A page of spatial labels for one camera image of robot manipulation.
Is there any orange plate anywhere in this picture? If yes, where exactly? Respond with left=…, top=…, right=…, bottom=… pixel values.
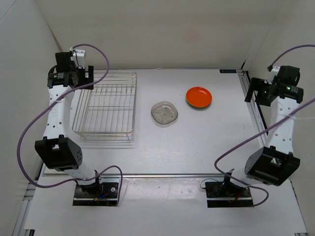
left=186, top=87, right=213, bottom=100

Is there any clear glass plate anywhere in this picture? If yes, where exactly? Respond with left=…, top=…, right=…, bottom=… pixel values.
left=150, top=101, right=179, bottom=127

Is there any green plate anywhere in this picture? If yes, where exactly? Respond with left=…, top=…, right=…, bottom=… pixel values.
left=186, top=97, right=212, bottom=109

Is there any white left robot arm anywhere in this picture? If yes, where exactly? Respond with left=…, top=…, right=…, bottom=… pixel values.
left=34, top=49, right=103, bottom=197

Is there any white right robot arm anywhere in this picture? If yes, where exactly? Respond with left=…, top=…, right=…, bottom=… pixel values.
left=221, top=66, right=304, bottom=197

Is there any black label sticker right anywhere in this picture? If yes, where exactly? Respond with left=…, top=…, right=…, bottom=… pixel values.
left=220, top=69, right=237, bottom=74

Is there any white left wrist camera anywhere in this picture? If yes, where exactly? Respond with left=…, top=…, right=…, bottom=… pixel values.
left=70, top=49, right=86, bottom=69

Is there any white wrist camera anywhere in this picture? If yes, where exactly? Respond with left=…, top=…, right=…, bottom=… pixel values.
left=70, top=49, right=86, bottom=69
left=266, top=65, right=280, bottom=84

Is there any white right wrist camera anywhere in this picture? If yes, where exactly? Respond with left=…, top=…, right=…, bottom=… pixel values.
left=266, top=65, right=280, bottom=84

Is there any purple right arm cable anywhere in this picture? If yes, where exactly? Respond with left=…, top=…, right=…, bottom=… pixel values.
left=214, top=43, right=315, bottom=207

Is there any chrome wire dish rack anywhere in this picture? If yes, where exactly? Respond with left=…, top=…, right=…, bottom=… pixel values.
left=72, top=70, right=137, bottom=141

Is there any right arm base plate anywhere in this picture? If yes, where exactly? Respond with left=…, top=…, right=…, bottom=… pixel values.
left=205, top=182, right=253, bottom=208

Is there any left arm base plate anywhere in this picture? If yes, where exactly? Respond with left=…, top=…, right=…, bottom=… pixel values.
left=72, top=182, right=120, bottom=207

